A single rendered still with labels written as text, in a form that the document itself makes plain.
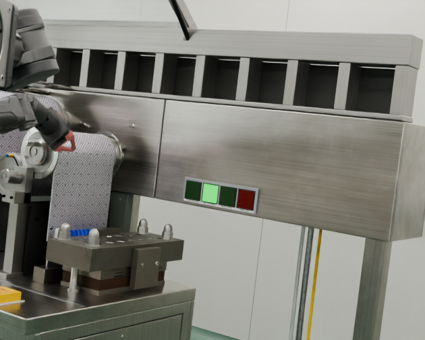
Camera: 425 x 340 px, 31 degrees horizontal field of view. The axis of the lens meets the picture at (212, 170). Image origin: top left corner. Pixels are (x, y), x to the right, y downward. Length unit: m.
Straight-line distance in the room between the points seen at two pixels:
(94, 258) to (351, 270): 2.74
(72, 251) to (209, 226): 3.04
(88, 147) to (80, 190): 0.12
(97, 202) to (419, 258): 2.50
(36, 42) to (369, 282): 1.24
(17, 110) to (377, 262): 1.02
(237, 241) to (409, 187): 2.97
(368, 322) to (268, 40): 0.82
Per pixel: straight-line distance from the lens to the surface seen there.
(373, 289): 2.12
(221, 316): 4.99
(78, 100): 2.51
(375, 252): 2.11
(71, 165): 2.14
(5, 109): 1.77
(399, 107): 1.93
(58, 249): 2.04
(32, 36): 1.21
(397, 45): 1.95
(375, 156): 1.93
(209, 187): 2.16
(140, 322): 2.08
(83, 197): 2.19
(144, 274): 2.11
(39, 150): 2.10
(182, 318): 2.24
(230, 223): 4.89
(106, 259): 2.01
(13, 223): 2.15
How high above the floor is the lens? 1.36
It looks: 3 degrees down
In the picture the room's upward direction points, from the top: 7 degrees clockwise
